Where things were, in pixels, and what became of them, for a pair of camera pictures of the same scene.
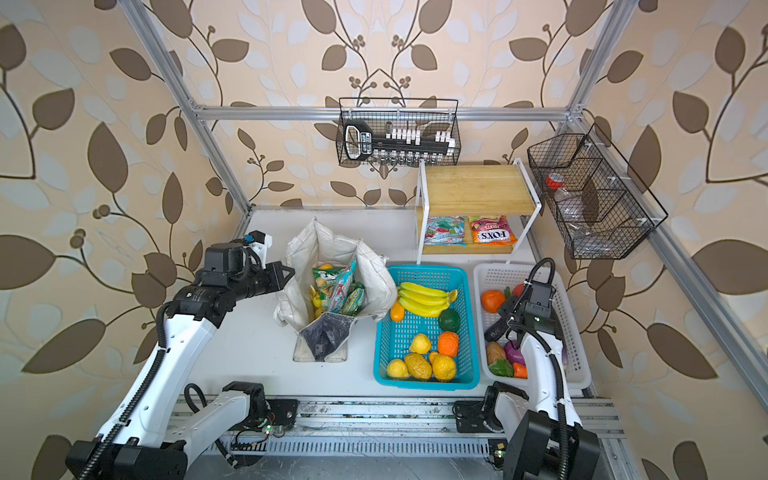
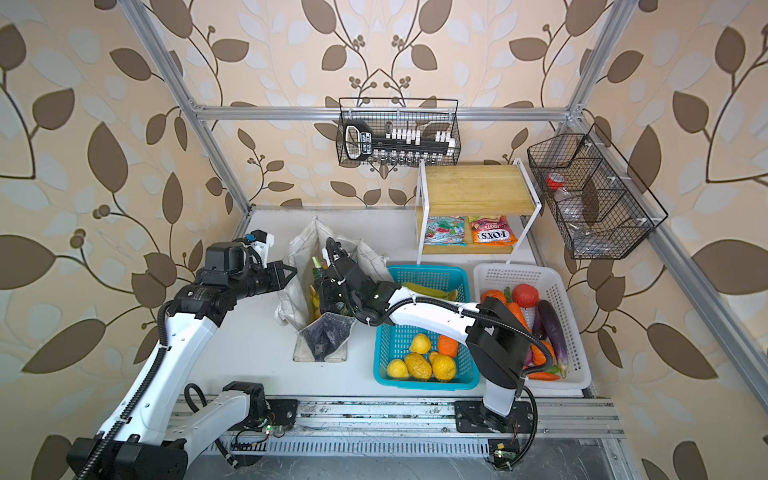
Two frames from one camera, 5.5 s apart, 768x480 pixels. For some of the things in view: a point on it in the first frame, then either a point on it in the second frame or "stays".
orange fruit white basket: (492, 300) stays
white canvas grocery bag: (326, 338) stays
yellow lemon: (420, 344) stays
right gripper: (506, 308) to (326, 288)
